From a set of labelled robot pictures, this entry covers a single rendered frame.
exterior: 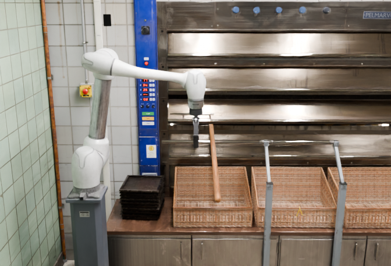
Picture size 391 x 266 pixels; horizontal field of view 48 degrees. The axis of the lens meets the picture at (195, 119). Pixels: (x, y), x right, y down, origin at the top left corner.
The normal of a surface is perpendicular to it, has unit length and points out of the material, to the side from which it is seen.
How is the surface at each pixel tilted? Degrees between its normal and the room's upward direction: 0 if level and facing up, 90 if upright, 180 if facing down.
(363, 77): 67
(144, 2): 90
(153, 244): 90
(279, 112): 49
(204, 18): 94
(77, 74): 90
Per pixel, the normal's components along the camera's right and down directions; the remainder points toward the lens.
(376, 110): 0.00, -0.44
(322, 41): 0.01, -0.10
